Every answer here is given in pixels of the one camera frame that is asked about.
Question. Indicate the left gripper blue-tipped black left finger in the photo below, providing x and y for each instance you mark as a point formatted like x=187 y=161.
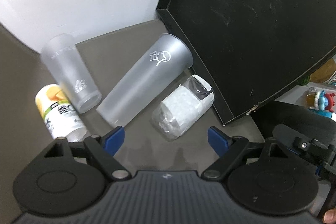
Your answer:
x=68 y=177

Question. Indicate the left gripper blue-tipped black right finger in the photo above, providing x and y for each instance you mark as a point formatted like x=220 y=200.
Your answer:
x=266 y=178

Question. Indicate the clear ribbed plastic cup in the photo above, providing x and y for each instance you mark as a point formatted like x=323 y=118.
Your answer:
x=183 y=107

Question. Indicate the frosted tall cup with logo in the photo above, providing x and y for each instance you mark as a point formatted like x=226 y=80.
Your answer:
x=166 y=59

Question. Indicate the yellow labelled clear bottle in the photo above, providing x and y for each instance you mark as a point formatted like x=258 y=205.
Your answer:
x=59 y=116

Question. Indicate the blue red toy figure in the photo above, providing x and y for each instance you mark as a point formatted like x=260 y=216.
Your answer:
x=320 y=102

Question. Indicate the black square tray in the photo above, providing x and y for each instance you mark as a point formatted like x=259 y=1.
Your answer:
x=252 y=51

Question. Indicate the frosted cup near wall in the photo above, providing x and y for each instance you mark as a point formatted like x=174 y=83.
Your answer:
x=63 y=60

